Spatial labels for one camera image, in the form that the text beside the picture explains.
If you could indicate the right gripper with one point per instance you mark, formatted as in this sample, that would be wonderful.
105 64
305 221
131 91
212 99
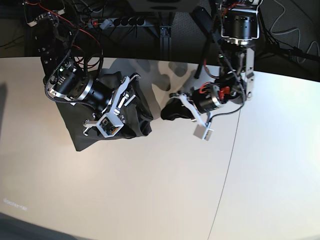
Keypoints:
108 100

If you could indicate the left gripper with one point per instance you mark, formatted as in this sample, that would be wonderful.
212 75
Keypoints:
196 105

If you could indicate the olive green T-shirt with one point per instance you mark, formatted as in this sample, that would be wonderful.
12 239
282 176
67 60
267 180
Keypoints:
137 115

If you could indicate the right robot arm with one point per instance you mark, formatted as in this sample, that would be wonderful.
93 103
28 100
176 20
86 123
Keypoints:
62 62

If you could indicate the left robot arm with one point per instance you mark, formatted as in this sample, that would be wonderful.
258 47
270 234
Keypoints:
232 27

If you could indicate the white power strip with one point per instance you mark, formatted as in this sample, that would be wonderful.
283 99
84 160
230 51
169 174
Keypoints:
116 22

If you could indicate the aluminium table leg profile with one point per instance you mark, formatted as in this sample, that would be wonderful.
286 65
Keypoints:
165 30

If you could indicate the black power adapter brick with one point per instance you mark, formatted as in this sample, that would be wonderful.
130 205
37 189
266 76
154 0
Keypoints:
202 19

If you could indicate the black tripod stand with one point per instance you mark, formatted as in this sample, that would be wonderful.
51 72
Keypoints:
312 52

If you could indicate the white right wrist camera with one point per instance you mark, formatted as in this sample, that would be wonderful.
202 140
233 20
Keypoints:
109 125

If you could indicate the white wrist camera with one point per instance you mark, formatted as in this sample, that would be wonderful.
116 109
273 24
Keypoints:
203 132
109 125

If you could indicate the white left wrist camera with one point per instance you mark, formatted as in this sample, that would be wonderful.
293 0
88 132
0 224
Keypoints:
203 132

